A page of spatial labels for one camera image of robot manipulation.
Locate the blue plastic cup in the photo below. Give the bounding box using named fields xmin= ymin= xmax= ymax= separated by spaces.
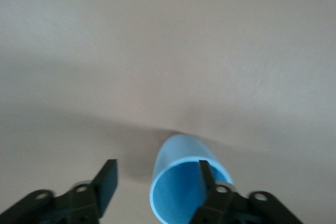
xmin=149 ymin=134 xmax=234 ymax=224

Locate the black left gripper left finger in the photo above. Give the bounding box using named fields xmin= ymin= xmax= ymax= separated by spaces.
xmin=0 ymin=159 xmax=119 ymax=224

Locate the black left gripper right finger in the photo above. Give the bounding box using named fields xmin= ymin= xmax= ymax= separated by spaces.
xmin=187 ymin=159 xmax=302 ymax=224

